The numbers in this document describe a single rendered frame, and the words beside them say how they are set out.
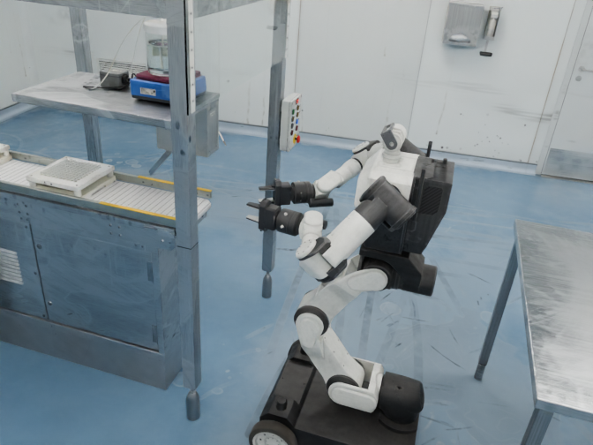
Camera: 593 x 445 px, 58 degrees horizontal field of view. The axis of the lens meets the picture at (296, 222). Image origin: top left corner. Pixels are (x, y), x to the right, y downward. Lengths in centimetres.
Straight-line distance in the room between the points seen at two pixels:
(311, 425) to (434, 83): 380
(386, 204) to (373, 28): 384
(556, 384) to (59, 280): 201
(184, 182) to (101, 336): 107
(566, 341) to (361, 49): 398
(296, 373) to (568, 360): 120
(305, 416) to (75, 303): 115
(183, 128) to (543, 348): 131
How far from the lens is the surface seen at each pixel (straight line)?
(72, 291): 263
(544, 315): 196
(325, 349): 225
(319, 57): 545
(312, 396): 246
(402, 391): 232
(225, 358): 286
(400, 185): 173
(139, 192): 234
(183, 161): 184
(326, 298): 209
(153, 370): 268
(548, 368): 175
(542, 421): 172
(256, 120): 576
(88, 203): 223
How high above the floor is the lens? 195
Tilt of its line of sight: 29 degrees down
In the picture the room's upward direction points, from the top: 4 degrees clockwise
